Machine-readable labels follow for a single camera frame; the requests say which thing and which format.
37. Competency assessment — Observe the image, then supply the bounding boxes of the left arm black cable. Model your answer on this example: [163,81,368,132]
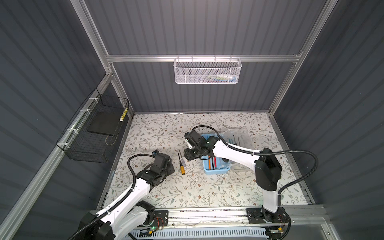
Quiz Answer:
[67,153,156,240]

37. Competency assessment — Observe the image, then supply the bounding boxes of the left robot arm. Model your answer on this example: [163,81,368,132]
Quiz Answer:
[69,151,175,240]

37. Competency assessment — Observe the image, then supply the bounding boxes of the black wire basket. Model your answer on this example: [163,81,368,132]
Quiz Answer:
[57,91,130,164]

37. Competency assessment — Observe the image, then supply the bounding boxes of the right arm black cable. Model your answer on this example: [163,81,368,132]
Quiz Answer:
[190,124,319,208]

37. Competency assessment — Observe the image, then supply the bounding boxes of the white wire mesh basket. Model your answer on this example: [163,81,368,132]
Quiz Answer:
[173,58,242,85]

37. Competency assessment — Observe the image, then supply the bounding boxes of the blue plastic tool box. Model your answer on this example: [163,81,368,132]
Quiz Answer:
[200,133,232,175]

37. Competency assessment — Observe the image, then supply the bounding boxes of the items in white basket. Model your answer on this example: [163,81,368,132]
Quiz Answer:
[196,74,238,84]

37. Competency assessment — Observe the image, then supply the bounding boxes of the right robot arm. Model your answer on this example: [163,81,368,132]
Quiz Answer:
[185,130,282,214]

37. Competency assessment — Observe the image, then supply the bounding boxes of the black foam pad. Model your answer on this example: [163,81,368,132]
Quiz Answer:
[87,112,123,136]

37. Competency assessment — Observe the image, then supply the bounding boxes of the yellow marker in basket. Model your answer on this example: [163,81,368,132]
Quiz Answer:
[119,108,128,122]

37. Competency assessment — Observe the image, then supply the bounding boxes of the white perforated cable duct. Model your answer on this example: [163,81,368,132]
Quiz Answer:
[131,227,270,240]

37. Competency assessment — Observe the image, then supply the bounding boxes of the aluminium front rail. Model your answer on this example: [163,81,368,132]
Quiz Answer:
[86,208,328,231]

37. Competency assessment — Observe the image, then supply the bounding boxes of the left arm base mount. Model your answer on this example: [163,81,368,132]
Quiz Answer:
[141,210,169,227]

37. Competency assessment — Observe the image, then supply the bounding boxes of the orange handled screwdriver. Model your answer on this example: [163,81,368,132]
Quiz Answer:
[178,153,186,175]

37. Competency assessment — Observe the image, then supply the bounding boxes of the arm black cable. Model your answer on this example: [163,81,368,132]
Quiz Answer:
[67,153,156,240]
[190,124,319,208]

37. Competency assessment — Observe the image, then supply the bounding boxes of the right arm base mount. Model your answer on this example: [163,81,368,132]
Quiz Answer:
[246,207,290,225]

